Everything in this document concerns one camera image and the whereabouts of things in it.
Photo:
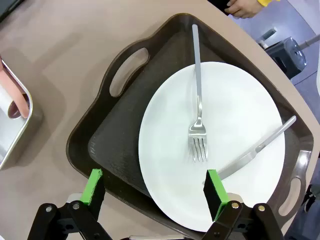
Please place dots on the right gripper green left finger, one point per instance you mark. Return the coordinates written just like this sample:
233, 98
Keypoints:
91, 190

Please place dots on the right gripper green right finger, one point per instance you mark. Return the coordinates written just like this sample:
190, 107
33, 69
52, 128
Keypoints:
215, 195

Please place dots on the white round plate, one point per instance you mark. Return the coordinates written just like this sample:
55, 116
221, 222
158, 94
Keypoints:
237, 112

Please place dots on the person left forearm yellow sleeve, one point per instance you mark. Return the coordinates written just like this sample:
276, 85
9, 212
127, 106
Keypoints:
265, 2

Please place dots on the black floor item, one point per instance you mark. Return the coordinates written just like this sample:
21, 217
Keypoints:
312, 197

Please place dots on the person left hand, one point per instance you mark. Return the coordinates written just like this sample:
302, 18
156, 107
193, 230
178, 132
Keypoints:
243, 8

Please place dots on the silver table knife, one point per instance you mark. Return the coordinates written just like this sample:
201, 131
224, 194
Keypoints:
250, 156

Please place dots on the silver fork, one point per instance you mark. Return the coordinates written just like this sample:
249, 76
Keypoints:
198, 130

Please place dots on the dark brown serving tray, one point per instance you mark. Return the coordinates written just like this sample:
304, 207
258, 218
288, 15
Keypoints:
125, 125

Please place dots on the rectangular metal container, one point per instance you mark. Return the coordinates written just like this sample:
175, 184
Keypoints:
17, 140

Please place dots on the grey metal table leg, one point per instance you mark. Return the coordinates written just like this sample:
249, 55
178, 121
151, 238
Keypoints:
267, 36

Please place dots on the black flat object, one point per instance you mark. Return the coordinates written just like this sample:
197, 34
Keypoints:
8, 6

